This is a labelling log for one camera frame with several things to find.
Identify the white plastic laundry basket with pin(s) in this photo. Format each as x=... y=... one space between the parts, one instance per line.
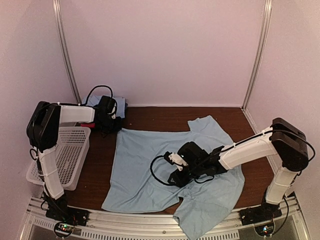
x=70 y=154

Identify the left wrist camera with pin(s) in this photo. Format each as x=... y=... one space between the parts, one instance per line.
x=113 y=113

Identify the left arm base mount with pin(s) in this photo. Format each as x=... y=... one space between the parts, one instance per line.
x=59 y=210

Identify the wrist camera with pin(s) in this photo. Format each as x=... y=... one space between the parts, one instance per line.
x=175 y=159
x=113 y=113

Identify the folded pink cloth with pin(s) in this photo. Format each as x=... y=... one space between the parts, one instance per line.
x=88 y=125

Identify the left aluminium corner post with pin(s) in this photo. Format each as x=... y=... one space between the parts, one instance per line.
x=64 y=49

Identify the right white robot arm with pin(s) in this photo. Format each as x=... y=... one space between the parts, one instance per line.
x=280 y=139

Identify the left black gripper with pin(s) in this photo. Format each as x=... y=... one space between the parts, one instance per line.
x=117 y=129

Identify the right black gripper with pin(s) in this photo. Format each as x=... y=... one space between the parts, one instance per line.
x=179 y=182

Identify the blue printed garment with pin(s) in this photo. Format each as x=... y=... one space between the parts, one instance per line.
x=139 y=172

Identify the aluminium corner post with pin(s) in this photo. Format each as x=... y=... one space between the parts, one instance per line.
x=264 y=31
x=64 y=49

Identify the right aluminium corner post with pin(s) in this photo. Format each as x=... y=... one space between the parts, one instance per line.
x=264 y=31

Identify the light blue shirt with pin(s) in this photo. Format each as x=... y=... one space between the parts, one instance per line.
x=121 y=104

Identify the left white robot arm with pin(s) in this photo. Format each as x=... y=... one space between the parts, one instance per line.
x=43 y=133

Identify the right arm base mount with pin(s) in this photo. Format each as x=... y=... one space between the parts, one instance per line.
x=260 y=213

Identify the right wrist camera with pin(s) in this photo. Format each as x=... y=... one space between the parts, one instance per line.
x=175 y=159

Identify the aluminium front rail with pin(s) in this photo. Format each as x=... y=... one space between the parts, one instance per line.
x=115 y=226

